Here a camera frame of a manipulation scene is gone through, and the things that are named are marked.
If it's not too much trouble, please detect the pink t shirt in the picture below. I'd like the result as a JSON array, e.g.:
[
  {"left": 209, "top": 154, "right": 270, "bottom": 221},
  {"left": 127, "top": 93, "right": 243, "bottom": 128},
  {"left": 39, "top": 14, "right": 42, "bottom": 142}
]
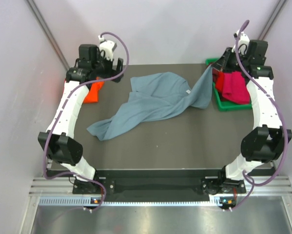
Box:
[{"left": 222, "top": 72, "right": 250, "bottom": 104}]

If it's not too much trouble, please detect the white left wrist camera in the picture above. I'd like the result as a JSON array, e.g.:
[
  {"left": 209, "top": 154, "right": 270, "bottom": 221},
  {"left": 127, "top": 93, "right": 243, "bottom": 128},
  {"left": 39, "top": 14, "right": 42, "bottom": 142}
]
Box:
[{"left": 98, "top": 35, "right": 117, "bottom": 61}]

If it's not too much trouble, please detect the dark red t shirt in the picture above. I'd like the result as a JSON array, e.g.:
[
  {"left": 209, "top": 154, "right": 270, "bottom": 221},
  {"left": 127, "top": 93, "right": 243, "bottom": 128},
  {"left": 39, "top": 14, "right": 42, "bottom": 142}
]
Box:
[{"left": 212, "top": 69, "right": 220, "bottom": 83}]

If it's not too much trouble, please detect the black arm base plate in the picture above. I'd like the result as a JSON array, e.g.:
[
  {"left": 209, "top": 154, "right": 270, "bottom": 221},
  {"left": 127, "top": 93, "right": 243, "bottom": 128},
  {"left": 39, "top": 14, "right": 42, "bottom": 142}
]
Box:
[{"left": 72, "top": 177, "right": 246, "bottom": 195}]

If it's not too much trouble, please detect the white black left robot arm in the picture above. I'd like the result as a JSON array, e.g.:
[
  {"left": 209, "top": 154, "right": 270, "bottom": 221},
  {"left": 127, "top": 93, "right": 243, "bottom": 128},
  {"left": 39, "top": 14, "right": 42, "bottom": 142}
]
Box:
[{"left": 38, "top": 40, "right": 123, "bottom": 194}]

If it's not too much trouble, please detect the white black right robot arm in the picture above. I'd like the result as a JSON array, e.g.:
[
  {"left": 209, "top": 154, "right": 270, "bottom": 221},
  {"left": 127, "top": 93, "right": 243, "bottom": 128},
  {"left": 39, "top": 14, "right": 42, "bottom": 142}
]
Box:
[{"left": 212, "top": 40, "right": 292, "bottom": 193}]

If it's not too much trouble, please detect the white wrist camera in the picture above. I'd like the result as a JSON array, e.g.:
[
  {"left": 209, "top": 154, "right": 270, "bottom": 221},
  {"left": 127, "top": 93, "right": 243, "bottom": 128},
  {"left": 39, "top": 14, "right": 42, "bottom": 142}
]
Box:
[
  {"left": 98, "top": 35, "right": 117, "bottom": 61},
  {"left": 234, "top": 30, "right": 250, "bottom": 50}
]

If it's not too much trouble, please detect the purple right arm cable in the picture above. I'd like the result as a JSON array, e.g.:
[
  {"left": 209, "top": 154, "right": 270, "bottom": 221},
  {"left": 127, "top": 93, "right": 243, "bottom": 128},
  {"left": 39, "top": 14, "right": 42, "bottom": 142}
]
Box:
[{"left": 231, "top": 19, "right": 289, "bottom": 211}]

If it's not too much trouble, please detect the orange folded t shirt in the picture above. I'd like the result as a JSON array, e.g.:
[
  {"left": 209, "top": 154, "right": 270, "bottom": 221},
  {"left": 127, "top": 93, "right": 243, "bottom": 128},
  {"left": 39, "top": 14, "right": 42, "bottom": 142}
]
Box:
[{"left": 83, "top": 81, "right": 104, "bottom": 103}]

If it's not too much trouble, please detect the blue grey t shirt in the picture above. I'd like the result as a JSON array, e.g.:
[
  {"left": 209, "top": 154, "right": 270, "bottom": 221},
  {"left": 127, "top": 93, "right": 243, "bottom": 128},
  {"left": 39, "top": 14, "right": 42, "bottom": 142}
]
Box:
[{"left": 87, "top": 67, "right": 213, "bottom": 141}]

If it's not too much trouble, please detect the grey slotted cable duct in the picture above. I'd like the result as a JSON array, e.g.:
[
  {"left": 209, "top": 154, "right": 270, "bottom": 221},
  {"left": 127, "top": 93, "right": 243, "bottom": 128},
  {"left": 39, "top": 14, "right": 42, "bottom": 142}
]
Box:
[{"left": 39, "top": 196, "right": 233, "bottom": 207}]

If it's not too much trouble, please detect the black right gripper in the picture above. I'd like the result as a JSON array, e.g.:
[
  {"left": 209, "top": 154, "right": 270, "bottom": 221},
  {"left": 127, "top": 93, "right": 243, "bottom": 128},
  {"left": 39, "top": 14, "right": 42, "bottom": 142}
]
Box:
[{"left": 210, "top": 48, "right": 249, "bottom": 74}]

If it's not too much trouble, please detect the green plastic bin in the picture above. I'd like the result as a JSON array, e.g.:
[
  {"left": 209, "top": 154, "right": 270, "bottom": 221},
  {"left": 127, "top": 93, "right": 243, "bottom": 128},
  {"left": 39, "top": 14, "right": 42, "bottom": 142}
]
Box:
[{"left": 205, "top": 57, "right": 253, "bottom": 112}]

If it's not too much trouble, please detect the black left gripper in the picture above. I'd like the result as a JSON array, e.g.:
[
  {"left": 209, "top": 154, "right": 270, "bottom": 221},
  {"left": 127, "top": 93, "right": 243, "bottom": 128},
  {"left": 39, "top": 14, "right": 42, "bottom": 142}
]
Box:
[{"left": 91, "top": 50, "right": 122, "bottom": 83}]

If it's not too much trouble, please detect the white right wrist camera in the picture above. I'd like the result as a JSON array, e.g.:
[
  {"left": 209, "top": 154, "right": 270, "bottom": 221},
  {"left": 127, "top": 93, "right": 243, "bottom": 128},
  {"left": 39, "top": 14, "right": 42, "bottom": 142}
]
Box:
[{"left": 234, "top": 30, "right": 250, "bottom": 50}]

